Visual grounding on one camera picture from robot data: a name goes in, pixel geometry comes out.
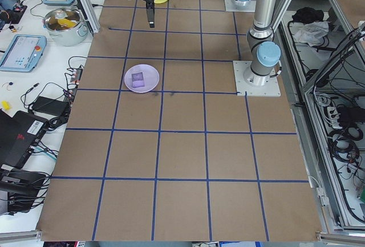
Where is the aluminium profile post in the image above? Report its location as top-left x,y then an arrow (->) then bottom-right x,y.
64,0 -> 100,34

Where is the steel pot with glass lid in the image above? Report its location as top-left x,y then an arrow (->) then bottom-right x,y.
42,6 -> 88,47

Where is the V-shaped metal bar frame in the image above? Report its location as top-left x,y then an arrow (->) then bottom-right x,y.
273,0 -> 365,233

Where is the white square base plate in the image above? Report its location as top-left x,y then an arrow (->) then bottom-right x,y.
222,0 -> 257,13
233,60 -> 282,97

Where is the black cable bundle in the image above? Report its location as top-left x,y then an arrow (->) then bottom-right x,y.
327,121 -> 363,162

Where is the purple round plate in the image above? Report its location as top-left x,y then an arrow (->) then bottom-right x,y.
124,64 -> 160,94

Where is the purple foam block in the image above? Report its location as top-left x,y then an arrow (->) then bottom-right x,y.
131,71 -> 145,88

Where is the black electronics box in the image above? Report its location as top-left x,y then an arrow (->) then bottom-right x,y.
0,169 -> 49,215

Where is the white crumpled cloth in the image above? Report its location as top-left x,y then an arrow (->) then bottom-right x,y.
293,21 -> 330,47

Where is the black power adapter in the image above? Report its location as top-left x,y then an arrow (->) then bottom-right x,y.
31,96 -> 67,116

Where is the black power strip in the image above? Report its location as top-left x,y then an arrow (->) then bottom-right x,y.
66,67 -> 83,88

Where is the white power strip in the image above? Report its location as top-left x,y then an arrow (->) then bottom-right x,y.
325,106 -> 340,128

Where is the black cloth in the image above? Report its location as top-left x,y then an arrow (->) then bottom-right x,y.
292,6 -> 325,22

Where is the black laptop with red logo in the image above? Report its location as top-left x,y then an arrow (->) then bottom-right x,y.
0,110 -> 48,169

